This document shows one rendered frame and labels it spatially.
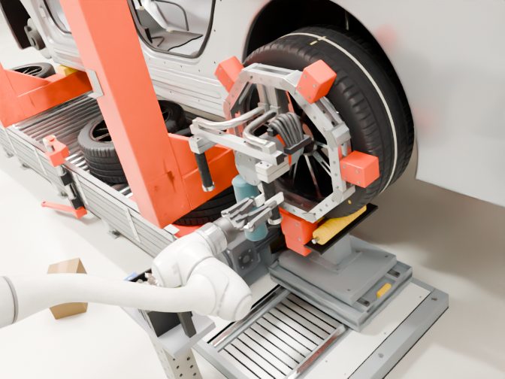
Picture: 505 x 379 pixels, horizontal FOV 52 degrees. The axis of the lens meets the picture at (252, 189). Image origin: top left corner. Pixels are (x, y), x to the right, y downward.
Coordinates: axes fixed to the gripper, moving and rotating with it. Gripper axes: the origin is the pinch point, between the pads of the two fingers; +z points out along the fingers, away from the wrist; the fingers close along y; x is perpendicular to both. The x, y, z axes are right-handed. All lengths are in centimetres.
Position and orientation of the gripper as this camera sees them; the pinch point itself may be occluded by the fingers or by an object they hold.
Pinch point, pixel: (270, 198)
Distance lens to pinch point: 154.5
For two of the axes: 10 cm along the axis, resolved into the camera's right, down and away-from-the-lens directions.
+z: 7.3, -4.8, 4.9
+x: -1.9, -8.3, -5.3
